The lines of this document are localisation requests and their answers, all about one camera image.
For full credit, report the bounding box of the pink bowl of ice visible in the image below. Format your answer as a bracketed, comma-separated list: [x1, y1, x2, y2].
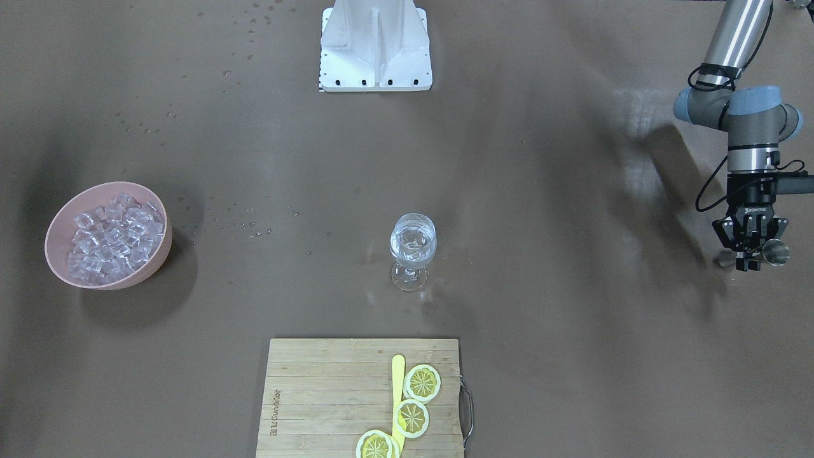
[44, 181, 172, 290]

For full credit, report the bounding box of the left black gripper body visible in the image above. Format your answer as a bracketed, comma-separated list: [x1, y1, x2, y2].
[712, 173, 790, 253]

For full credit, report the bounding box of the lemon slice near handle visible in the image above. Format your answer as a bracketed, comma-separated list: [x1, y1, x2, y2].
[402, 363, 442, 404]

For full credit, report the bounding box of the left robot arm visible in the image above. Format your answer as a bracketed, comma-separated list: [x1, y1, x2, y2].
[673, 1, 812, 272]

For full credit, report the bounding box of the bamboo cutting board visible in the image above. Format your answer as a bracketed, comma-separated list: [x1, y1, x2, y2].
[251, 337, 476, 457]

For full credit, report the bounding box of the clear wine glass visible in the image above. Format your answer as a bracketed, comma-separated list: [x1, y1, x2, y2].
[389, 212, 438, 291]

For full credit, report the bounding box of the far lemon slice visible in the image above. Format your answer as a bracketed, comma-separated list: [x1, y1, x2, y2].
[355, 429, 401, 458]

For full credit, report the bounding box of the middle lemon slice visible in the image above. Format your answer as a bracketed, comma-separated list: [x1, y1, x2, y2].
[392, 398, 430, 440]

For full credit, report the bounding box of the steel jigger cup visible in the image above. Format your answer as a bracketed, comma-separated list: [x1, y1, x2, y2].
[715, 239, 790, 269]

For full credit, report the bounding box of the white camera mast base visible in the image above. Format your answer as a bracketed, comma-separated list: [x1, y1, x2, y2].
[318, 1, 433, 93]

